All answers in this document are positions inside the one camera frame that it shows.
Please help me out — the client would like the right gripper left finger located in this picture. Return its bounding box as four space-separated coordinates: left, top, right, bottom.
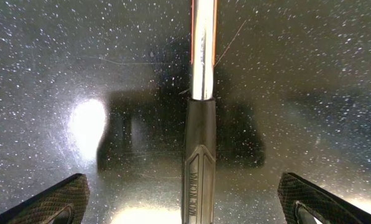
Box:
0 173 91 224

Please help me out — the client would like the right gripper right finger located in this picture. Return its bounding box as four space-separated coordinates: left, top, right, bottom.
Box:
277 172 371 224

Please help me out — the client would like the hammer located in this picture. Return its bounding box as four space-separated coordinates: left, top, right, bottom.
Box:
181 0 219 224

